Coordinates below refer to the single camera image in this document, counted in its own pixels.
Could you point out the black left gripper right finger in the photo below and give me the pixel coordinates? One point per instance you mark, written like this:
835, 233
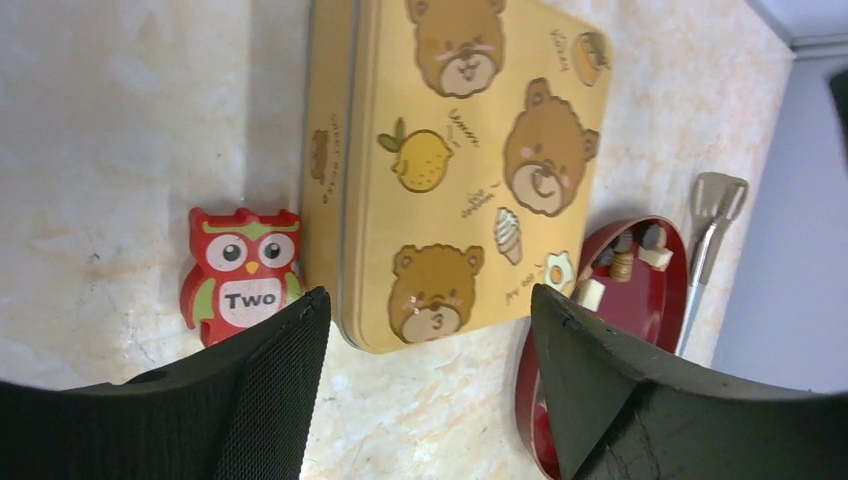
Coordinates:
622, 408

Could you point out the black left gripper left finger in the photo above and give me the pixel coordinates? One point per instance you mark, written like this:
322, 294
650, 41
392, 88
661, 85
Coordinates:
241, 409

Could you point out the red round tray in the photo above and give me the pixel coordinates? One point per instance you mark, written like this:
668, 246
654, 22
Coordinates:
650, 306

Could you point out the silver metal tongs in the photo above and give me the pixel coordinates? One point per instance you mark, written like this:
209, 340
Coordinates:
716, 200

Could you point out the gold bear tin lid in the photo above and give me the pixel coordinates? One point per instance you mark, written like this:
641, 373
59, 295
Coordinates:
476, 130

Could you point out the white square chocolate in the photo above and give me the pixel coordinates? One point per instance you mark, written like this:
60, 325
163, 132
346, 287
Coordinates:
590, 293
657, 259

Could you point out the caramel ridged chocolate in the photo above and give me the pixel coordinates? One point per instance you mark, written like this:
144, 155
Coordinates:
621, 267

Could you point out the gold chocolate box tin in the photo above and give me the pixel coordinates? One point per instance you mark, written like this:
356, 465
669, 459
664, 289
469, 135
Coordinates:
332, 48

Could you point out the red owl toy block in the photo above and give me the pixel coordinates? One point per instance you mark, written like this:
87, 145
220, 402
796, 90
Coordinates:
246, 270

